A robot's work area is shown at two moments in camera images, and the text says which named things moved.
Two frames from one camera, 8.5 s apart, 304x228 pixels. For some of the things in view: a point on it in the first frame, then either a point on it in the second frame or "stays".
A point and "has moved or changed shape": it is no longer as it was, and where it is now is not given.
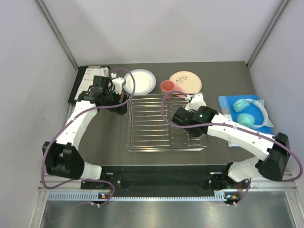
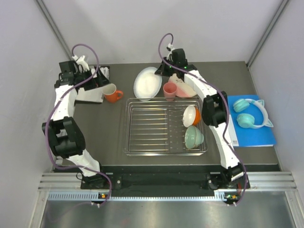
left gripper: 120,109 to 102,80
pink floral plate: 188,82 stays
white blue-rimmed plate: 145,82 has moved or changed shape
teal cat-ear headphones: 242,104 stays
